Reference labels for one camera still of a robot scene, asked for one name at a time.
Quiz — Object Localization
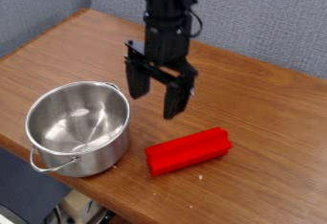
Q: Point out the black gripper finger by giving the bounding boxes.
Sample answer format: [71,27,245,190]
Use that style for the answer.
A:
[162,82,193,119]
[125,61,149,100]

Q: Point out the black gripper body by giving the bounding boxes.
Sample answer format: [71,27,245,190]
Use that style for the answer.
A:
[124,26,198,90]

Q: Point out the red block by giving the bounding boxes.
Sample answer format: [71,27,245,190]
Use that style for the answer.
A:
[144,127,232,176]

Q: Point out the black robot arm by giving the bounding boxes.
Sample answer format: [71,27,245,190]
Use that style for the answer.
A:
[125,0,198,119]

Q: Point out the stainless steel pot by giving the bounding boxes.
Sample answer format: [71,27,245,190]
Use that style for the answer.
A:
[25,81,130,177]

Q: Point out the beige box under table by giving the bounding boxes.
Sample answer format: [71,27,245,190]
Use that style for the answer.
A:
[59,190,104,224]

